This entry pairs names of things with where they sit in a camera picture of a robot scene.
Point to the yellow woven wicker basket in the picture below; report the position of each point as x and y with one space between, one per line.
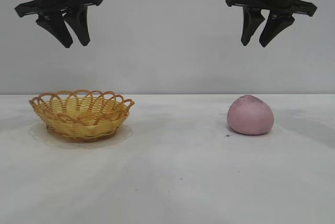
78 125

